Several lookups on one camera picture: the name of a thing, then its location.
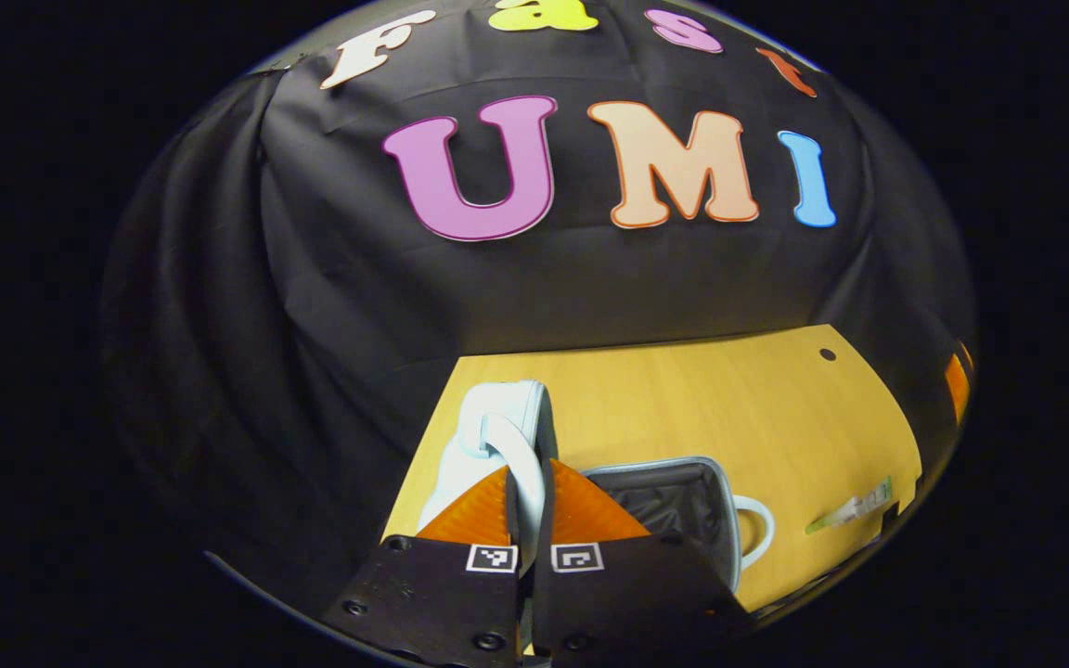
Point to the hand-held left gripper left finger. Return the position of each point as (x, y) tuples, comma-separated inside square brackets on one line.
[(442, 594)]

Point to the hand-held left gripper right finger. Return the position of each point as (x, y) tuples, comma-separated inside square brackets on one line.
[(627, 594)]

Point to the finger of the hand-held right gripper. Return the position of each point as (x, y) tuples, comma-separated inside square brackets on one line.
[(958, 385)]

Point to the green skin care tube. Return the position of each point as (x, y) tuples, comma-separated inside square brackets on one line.
[(855, 508)]

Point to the light blue bumpy suitcase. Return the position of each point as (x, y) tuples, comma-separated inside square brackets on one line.
[(497, 404)]

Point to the black backdrop cloth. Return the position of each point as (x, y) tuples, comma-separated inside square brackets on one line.
[(590, 278)]

